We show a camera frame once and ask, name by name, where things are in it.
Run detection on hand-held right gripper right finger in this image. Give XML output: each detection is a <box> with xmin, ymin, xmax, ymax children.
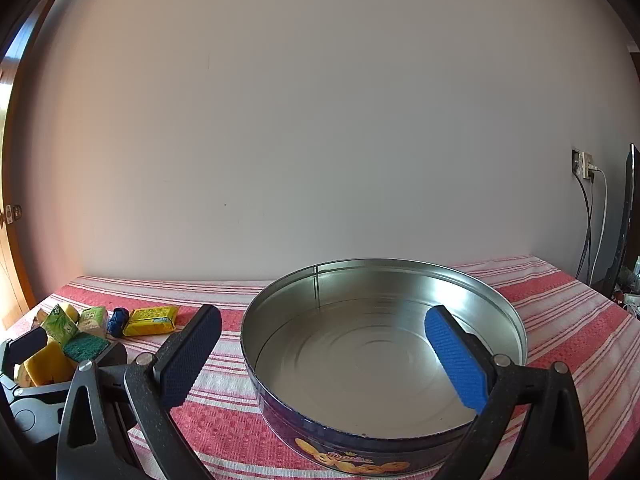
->
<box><xmin>424</xmin><ymin>304</ymin><xmax>590</xmax><ymax>480</ymax></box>

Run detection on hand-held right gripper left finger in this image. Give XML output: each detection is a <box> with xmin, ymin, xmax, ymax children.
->
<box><xmin>56</xmin><ymin>304</ymin><xmax>223</xmax><ymax>480</ymax></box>

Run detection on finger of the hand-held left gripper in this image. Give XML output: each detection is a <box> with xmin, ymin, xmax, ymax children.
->
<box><xmin>6</xmin><ymin>327</ymin><xmax>49</xmax><ymax>367</ymax></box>

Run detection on bright green tissue pack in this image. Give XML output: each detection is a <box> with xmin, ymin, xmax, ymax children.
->
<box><xmin>40</xmin><ymin>304</ymin><xmax>81</xmax><ymax>348</ymax></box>

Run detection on yellow packet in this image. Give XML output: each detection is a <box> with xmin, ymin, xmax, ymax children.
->
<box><xmin>122</xmin><ymin>306</ymin><xmax>181</xmax><ymax>337</ymax></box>

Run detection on green yellow scouring sponge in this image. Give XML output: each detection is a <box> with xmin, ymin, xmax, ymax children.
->
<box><xmin>62</xmin><ymin>332</ymin><xmax>112</xmax><ymax>363</ymax></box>

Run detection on pale green tissue pack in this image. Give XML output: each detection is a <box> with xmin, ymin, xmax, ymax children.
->
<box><xmin>76</xmin><ymin>306</ymin><xmax>110</xmax><ymax>338</ymax></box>

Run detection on small blue knotted cloth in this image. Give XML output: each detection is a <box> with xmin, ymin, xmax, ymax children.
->
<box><xmin>106</xmin><ymin>307</ymin><xmax>131</xmax><ymax>337</ymax></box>

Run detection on round blue cookie tin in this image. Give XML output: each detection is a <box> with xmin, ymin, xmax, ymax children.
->
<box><xmin>239</xmin><ymin>258</ymin><xmax>529</xmax><ymax>476</ymax></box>

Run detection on wooden door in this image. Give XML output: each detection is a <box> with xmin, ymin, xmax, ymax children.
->
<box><xmin>0</xmin><ymin>0</ymin><xmax>48</xmax><ymax>333</ymax></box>

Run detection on red white striped tablecloth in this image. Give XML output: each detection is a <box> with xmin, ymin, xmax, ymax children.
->
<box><xmin>5</xmin><ymin>255</ymin><xmax>635</xmax><ymax>480</ymax></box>

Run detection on black flat monitor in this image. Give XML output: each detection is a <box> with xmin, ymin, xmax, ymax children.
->
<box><xmin>602</xmin><ymin>142</ymin><xmax>640</xmax><ymax>297</ymax></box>

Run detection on black cable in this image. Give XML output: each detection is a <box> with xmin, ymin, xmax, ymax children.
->
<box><xmin>575</xmin><ymin>172</ymin><xmax>596</xmax><ymax>286</ymax></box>

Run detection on white cable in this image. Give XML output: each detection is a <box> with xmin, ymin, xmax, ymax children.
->
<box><xmin>590</xmin><ymin>167</ymin><xmax>609</xmax><ymax>288</ymax></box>

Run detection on wall socket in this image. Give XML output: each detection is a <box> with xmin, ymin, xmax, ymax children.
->
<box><xmin>571</xmin><ymin>147</ymin><xmax>596</xmax><ymax>181</ymax></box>

